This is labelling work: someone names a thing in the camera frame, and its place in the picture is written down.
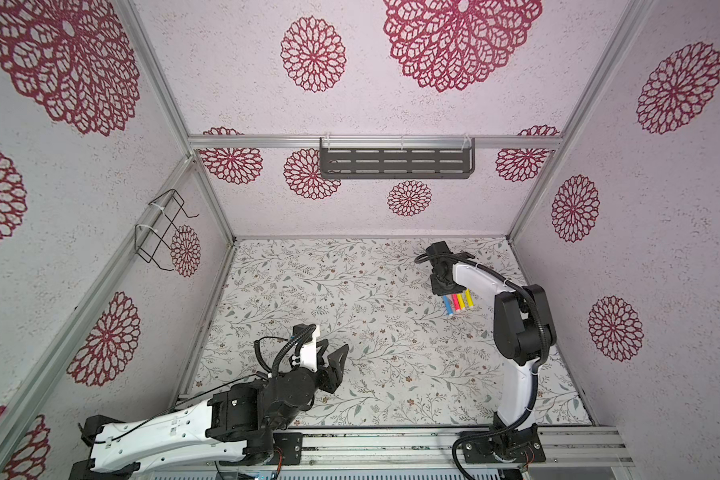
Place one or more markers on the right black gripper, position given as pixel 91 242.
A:
pixel 436 289

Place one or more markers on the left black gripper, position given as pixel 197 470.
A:
pixel 331 374

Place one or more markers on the blue highlighter pen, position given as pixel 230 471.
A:
pixel 448 305

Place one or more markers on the pink highlighter pen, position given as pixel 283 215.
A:
pixel 456 304

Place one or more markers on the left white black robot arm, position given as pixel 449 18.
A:
pixel 237 426

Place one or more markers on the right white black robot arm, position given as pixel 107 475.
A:
pixel 523 327

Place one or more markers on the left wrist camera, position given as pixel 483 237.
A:
pixel 309 353

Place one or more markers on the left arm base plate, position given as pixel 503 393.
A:
pixel 287 449

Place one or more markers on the dark metal wall shelf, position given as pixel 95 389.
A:
pixel 401 163

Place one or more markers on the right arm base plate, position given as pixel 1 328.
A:
pixel 519 446

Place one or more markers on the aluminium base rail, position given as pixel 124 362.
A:
pixel 430 448

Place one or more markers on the black wire wall basket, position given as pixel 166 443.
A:
pixel 165 242

